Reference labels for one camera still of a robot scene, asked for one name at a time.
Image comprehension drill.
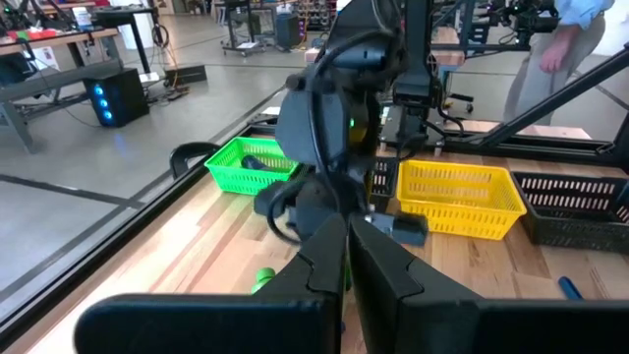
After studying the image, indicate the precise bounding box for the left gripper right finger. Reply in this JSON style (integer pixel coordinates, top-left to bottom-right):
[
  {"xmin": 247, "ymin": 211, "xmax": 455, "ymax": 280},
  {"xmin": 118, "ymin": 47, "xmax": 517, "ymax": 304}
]
[{"xmin": 348, "ymin": 213, "xmax": 629, "ymax": 354}]

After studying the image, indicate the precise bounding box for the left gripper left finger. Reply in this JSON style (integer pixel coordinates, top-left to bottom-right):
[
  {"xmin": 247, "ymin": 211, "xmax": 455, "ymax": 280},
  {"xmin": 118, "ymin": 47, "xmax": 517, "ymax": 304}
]
[{"xmin": 73, "ymin": 212, "xmax": 350, "ymax": 354}]

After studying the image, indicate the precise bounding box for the green shampoo bottle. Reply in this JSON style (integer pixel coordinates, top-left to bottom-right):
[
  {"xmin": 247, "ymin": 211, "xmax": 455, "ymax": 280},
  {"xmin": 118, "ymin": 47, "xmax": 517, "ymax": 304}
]
[{"xmin": 250, "ymin": 265, "xmax": 278, "ymax": 296}]

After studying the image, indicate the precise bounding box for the dark blue toiletry tube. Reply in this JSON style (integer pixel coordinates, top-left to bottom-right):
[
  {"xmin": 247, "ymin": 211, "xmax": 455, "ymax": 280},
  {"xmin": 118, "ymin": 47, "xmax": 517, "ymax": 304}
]
[{"xmin": 239, "ymin": 153, "xmax": 279, "ymax": 173}]

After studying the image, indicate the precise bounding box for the small black plastic basket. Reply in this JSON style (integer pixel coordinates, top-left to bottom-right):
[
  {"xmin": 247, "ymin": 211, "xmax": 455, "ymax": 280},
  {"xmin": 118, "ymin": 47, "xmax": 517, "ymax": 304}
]
[{"xmin": 369, "ymin": 155, "xmax": 400, "ymax": 213}]

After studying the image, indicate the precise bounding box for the green plastic basket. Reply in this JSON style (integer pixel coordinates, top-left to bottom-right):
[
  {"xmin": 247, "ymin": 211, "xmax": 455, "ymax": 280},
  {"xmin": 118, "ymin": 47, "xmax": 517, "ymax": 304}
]
[{"xmin": 203, "ymin": 136, "xmax": 301, "ymax": 197}]

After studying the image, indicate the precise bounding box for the yellow plastic basket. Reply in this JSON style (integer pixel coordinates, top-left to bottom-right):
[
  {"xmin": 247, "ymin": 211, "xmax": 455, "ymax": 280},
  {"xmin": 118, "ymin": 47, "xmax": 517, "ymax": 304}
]
[{"xmin": 395, "ymin": 159, "xmax": 528, "ymax": 242}]

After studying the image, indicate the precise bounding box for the large black plastic basket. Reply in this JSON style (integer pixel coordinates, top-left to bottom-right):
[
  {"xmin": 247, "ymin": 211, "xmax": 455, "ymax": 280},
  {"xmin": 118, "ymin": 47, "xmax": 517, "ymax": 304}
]
[{"xmin": 509, "ymin": 170, "xmax": 629, "ymax": 256}]

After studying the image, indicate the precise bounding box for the black floor box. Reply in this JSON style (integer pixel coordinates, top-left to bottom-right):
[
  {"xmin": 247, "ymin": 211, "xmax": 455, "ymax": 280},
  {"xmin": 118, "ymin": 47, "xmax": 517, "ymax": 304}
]
[{"xmin": 164, "ymin": 63, "xmax": 208, "ymax": 88}]

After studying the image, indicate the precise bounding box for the black tower with blue lights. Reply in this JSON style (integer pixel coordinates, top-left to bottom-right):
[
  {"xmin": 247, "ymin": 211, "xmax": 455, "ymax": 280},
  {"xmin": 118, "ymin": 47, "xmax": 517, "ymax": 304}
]
[{"xmin": 82, "ymin": 67, "xmax": 151, "ymax": 129}]

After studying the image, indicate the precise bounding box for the person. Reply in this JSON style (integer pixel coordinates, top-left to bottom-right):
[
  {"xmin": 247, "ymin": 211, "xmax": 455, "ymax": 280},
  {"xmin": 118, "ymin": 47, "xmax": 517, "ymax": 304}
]
[{"xmin": 501, "ymin": 0, "xmax": 616, "ymax": 128}]

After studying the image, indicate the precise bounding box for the black standing desk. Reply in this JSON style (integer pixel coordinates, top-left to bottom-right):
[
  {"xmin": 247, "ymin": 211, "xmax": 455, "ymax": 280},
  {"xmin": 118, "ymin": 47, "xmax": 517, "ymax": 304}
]
[{"xmin": 92, "ymin": 5, "xmax": 158, "ymax": 75}]

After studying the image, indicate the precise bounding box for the person's hand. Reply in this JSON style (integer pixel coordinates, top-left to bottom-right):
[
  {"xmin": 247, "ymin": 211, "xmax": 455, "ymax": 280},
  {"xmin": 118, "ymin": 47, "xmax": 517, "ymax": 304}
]
[{"xmin": 539, "ymin": 41, "xmax": 571, "ymax": 75}]

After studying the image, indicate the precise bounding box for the wooden top workbench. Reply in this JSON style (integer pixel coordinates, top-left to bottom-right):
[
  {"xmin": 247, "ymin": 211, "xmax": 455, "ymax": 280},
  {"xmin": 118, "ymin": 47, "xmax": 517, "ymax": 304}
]
[{"xmin": 0, "ymin": 27, "xmax": 124, "ymax": 154}]

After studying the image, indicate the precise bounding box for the black clamp handle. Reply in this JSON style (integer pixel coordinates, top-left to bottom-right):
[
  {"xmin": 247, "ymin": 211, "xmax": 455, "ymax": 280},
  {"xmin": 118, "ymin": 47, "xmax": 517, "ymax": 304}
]
[{"xmin": 168, "ymin": 141, "xmax": 222, "ymax": 181}]

